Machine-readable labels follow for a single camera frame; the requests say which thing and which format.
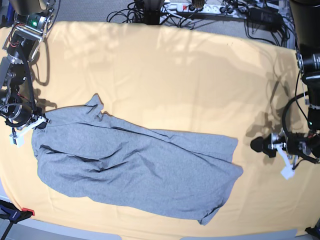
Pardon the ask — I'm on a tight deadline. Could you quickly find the white power strip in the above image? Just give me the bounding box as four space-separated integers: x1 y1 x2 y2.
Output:
162 0 249 19

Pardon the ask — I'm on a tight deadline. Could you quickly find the black clamp right corner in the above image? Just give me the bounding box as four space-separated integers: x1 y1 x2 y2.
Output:
305 222 320 239

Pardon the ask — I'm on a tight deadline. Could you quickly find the black centre post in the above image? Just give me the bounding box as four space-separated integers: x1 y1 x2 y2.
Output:
143 0 164 25

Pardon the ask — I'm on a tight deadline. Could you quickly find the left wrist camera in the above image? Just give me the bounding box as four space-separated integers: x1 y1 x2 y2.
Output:
280 166 295 180

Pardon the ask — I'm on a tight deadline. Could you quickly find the grey t-shirt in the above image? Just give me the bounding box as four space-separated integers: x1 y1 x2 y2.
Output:
31 95 243 225

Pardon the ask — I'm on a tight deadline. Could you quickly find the blue black bar clamp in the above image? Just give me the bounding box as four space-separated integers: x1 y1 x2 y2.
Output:
0 200 35 240

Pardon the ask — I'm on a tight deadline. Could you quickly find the black power adapter brick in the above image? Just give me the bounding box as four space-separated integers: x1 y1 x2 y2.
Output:
247 7 283 32

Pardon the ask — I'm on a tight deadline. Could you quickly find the yellow table cloth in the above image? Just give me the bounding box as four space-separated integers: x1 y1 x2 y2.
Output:
0 22 320 240

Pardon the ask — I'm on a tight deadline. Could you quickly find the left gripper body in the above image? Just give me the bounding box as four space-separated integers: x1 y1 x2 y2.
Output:
267 133 298 170

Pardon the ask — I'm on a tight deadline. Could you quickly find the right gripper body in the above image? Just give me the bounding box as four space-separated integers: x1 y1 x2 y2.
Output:
11 114 51 138

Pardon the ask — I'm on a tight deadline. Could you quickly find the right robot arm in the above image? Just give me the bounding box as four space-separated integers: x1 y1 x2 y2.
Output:
0 0 61 144

